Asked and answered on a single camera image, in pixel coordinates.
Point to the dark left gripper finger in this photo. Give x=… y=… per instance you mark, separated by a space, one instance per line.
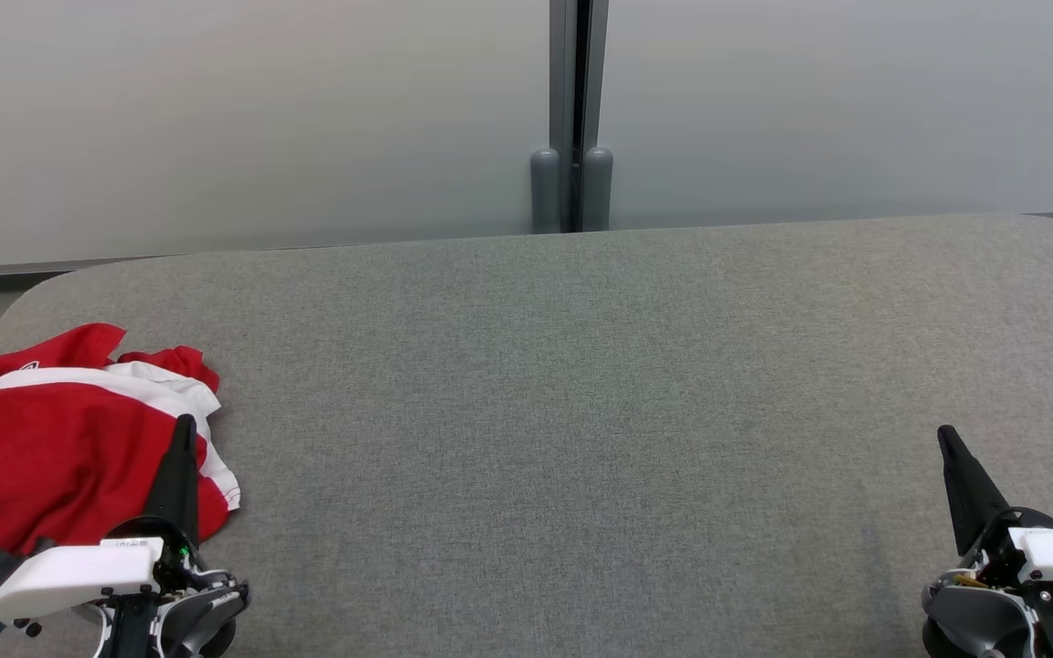
x=179 y=484

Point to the red white basketball shorts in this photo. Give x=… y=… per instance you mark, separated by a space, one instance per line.
x=51 y=475

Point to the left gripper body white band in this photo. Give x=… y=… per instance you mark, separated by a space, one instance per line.
x=79 y=576

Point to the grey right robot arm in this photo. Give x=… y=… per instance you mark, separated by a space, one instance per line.
x=974 y=617

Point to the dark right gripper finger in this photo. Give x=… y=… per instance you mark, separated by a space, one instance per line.
x=970 y=493

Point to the grey partition post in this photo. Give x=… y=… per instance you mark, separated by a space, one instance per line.
x=561 y=73
x=597 y=187

